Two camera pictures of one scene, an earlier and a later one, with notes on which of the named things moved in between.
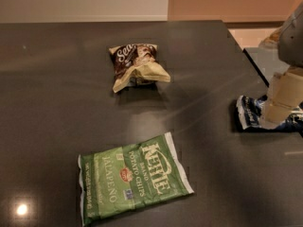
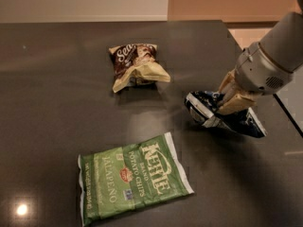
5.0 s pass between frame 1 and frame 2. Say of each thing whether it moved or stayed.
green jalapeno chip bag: stayed
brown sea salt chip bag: stayed
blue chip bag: moved
